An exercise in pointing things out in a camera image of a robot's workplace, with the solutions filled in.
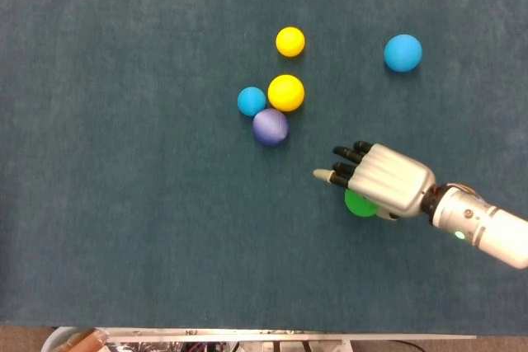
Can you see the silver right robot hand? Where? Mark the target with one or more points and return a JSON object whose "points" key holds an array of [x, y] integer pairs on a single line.
{"points": [[392, 183]]}

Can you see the green ball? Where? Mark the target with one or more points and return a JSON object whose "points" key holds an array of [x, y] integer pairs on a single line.
{"points": [[356, 205]]}

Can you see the large blue ball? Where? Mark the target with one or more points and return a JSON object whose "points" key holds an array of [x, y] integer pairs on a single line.
{"points": [[403, 53]]}

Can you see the purple ball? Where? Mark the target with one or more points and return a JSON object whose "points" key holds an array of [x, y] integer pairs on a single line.
{"points": [[270, 127]]}

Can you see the large yellow ball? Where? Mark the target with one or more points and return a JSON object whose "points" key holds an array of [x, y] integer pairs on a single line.
{"points": [[286, 92]]}

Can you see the small blue ball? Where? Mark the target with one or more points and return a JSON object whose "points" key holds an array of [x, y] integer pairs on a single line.
{"points": [[251, 101]]}

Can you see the small yellow ball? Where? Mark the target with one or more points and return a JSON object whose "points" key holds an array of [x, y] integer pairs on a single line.
{"points": [[290, 41]]}

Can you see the teal felt table cloth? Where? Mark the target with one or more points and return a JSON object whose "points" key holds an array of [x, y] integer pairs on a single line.
{"points": [[123, 203]]}

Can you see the silver crumpled foil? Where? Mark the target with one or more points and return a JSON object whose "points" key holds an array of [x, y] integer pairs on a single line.
{"points": [[140, 347]]}

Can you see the brown cylindrical object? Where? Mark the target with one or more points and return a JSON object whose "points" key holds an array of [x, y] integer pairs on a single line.
{"points": [[88, 341]]}

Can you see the white plastic bucket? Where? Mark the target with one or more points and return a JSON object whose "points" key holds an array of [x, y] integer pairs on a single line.
{"points": [[51, 337]]}

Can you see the white metal frame bar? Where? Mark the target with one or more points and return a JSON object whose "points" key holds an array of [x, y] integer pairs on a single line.
{"points": [[288, 334]]}

